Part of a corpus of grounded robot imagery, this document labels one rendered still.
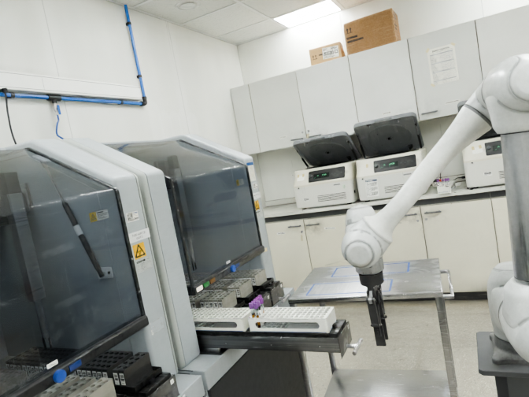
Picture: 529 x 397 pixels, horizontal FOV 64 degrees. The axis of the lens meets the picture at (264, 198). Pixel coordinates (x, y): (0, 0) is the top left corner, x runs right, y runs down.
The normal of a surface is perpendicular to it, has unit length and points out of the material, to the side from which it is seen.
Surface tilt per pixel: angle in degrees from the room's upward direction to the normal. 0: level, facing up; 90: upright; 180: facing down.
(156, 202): 90
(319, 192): 90
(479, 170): 90
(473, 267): 90
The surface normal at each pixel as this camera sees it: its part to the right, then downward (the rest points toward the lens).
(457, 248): -0.42, 0.15
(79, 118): 0.89, -0.12
